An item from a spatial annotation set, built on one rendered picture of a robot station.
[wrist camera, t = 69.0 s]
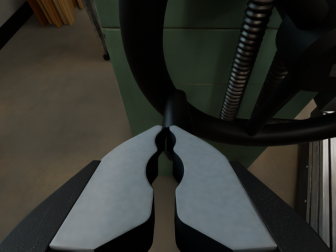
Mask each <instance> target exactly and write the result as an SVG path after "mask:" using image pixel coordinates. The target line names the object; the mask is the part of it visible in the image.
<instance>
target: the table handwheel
mask: <svg viewBox="0 0 336 252"><path fill-rule="evenodd" d="M167 3H168V0H118V8H119V23H120V32H121V38H122V43H123V48H124V52H125V56H126V59H127V62H128V65H129V67H130V70H131V72H132V75H133V77H134V79H135V81H136V83H137V85H138V87H139V89H140V90H141V92H142V93H143V95H144V96H145V98H146V99H147V100H148V102H149V103H150V104H151V105H152V106H153V107H154V108H155V109H156V110H157V111H158V112H159V113H160V114H161V115H162V116H164V110H165V106H166V101H167V94H168V93H169V92H170V91H172V90H177V89H176V87H175V86H174V84H173V82H172V80H171V78H170V75H169V73H168V69H167V66H166V62H165V57H164V50H163V29H164V19H165V13H166V7H167ZM274 4H275V8H276V10H277V12H278V14H279V16H280V18H281V19H282V22H281V24H280V26H279V28H278V30H277V33H276V38H275V45H276V48H277V50H278V53H279V55H280V57H281V59H282V61H283V64H284V66H285V68H286V70H287V74H286V76H285V77H284V78H283V79H282V81H281V82H280V83H279V85H278V86H277V87H276V88H275V90H274V91H273V92H272V94H271V95H270V96H269V97H268V99H267V100H266V101H265V103H264V104H263V105H262V106H261V107H260V108H259V109H258V111H257V112H256V113H255V114H254V115H253V116H252V117H251V119H250V120H249V121H248V122H247V123H237V122H231V121H227V120H223V119H219V118H216V117H213V116H211V115H208V114H206V113H204V112H202V111H200V110H198V109H197V108H195V107H194V106H193V105H191V104H190V103H189V102H187V103H188V106H189V110H190V115H191V120H192V125H193V130H194V135H195V136H197V137H200V138H203V139H206V140H210V141H213V142H218V143H222V144H228V145H235V146H247V147H275V146H287V145H296V144H304V143H310V142H316V141H321V140H326V139H331V138H336V111H335V112H331V113H328V114H324V115H320V116H316V117H312V118H308V119H303V120H297V121H291V122H283V123H273V124H267V123H268V122H269V121H270V120H271V119H272V117H273V116H274V115H275V114H276V113H277V112H278V111H279V110H280V109H281V108H282V107H283V106H285V105H286V104H287V103H288V102H289V101H290V100H291V99H292V98H293V97H294V96H295V95H296V94H297V93H298V92H299V91H300V90H303V91H307V92H318V93H327V92H334V91H336V0H276V1H275V2H274Z"/></svg>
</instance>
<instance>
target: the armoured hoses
mask: <svg viewBox="0 0 336 252"><path fill-rule="evenodd" d="M275 1H276V0H249V1H248V2H247V3H246V6H247V8H246V10H245V11H244V12H245V16H244V17H243V21H244V22H243V23H242V24H241V26H242V28H241V30H240V35H239V36H238V38H239V40H238V42H237V47H236V48H235V49H236V51H235V53H234V54H235V56H234V58H233V62H232V66H231V71H230V75H229V79H228V83H227V87H226V90H225V94H224V95H225V96H224V100H223V103H222V107H221V112H220V115H219V116H220V117H219V119H221V120H225V121H229V122H235V123H242V124H246V123H247V122H248V121H249V119H244V118H236V116H237V113H238V110H239V108H240V105H241V102H242V99H243V96H244V92H245V91H246V87H247V84H248V81H249V79H250V76H251V72H252V69H253V67H254V63H255V62H256V58H257V56H258V55H257V54H258V52H259V48H260V47H261V43H262V41H263V37H264V35H265V30H266V29H267V27H268V26H267V24H268V23H269V21H270V18H269V17H270V16H271V15H272V9H273V8H274V7H275V3H274V2H275ZM287 73H288V72H287V70H286V67H285V65H284V63H283V61H282V59H281V56H280V54H279V52H278V50H276V52H275V55H274V58H273V60H272V63H271V65H270V69H269V70H268V73H267V75H266V78H265V81H264V83H263V86H262V88H261V91H260V93H259V96H258V98H257V101H256V103H255V106H254V108H253V111H252V114H251V117H252V116H253V115H254V114H255V113H256V112H257V111H258V110H259V108H260V107H261V106H262V105H263V104H264V103H265V101H266V100H267V99H268V98H269V96H270V95H271V94H272V92H273V91H274V90H275V89H276V87H277V86H278V85H279V83H280V82H281V81H282V80H283V78H284V77H285V76H286V74H287ZM251 117H250V119H251ZM299 120H301V119H284V118H272V119H271V120H270V121H269V122H268V123H267V124H278V123H287V122H294V121H299Z"/></svg>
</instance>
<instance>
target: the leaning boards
mask: <svg viewBox="0 0 336 252"><path fill-rule="evenodd" d="M27 2H28V3H29V5H30V7H31V8H32V10H33V12H34V13H35V15H36V17H37V18H38V20H39V22H40V23H41V25H42V27H45V26H46V25H47V24H48V22H49V23H50V24H52V23H54V24H55V25H56V26H57V27H58V28H60V27H61V25H62V24H63V23H64V24H69V26H72V25H73V23H74V22H75V18H74V15H75V12H74V9H75V7H76V6H77V2H78V5H79V7H80V8H81V9H84V8H85V6H84V4H83V2H82V0H77V2H76V0H27Z"/></svg>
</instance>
